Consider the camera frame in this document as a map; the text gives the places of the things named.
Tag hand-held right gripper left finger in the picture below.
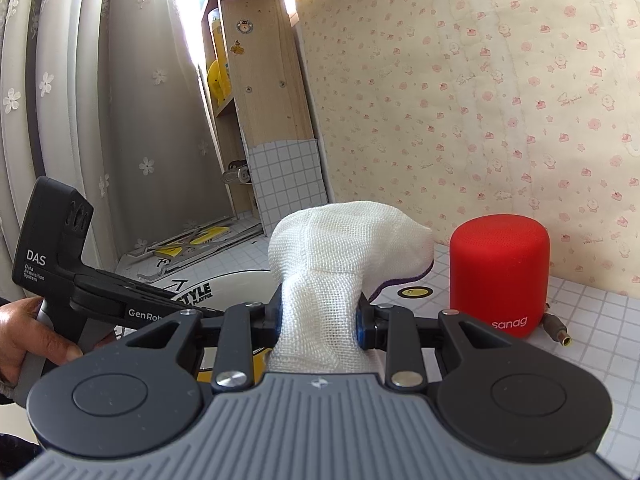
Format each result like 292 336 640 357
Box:
125 302 285 394

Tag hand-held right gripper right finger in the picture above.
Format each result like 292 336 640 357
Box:
355 304 511 391

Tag yellow bowl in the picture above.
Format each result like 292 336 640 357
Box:
112 268 281 384

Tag white cloth with purple trim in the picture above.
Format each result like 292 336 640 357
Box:
267 200 435 376

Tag person's left hand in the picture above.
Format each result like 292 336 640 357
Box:
0 295 85 386

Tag metal rails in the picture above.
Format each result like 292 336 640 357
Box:
127 217 264 281

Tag yellow flat package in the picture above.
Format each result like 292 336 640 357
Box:
154 226 232 257

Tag grey flowered curtain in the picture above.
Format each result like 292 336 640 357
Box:
0 0 237 307

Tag red cylindrical speaker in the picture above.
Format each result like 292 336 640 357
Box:
448 213 551 340

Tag yellow plastic object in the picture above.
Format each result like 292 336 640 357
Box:
207 59 232 102

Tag wooden shelf unit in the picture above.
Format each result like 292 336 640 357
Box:
200 0 332 237

